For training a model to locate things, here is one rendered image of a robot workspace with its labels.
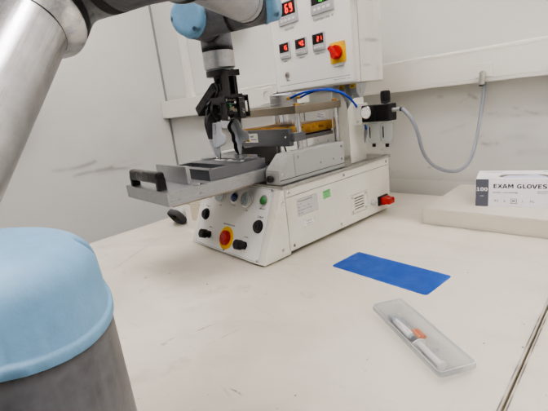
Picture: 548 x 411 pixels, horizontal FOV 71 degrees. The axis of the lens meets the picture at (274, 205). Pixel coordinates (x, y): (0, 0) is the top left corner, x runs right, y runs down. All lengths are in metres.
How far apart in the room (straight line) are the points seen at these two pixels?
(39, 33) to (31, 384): 0.34
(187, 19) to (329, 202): 0.55
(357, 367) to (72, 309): 0.45
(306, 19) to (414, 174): 0.65
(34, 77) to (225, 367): 0.45
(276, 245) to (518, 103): 0.83
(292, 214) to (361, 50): 0.50
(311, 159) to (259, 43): 0.98
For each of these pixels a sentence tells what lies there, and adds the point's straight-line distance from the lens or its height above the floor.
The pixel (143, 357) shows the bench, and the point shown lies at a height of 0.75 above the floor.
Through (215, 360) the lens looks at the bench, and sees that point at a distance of 0.65.
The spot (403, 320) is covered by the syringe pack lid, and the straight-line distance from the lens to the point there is 0.66.
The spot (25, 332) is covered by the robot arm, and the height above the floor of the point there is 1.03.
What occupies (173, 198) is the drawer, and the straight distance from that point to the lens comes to 0.82.
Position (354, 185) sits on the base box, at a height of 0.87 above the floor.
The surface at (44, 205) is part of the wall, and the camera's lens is 2.24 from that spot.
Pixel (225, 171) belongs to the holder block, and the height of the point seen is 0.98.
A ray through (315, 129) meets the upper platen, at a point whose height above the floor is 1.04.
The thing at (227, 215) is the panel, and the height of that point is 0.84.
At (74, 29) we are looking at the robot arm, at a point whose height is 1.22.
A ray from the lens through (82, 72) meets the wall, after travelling 2.33.
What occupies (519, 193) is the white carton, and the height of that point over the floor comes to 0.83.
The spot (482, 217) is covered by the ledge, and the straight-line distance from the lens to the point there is 1.10.
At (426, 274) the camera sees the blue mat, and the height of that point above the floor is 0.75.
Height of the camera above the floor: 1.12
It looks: 15 degrees down
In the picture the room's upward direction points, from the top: 7 degrees counter-clockwise
